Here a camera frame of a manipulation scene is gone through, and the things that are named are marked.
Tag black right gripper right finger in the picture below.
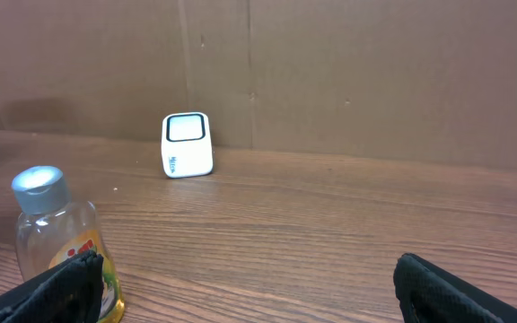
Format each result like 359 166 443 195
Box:
393 253 517 323

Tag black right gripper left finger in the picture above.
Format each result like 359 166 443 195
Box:
0 250 104 323

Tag clear bottle yellow liquid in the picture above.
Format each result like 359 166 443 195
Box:
12 166 125 322

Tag white barcode scanner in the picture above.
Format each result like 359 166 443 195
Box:
161 112 214 179

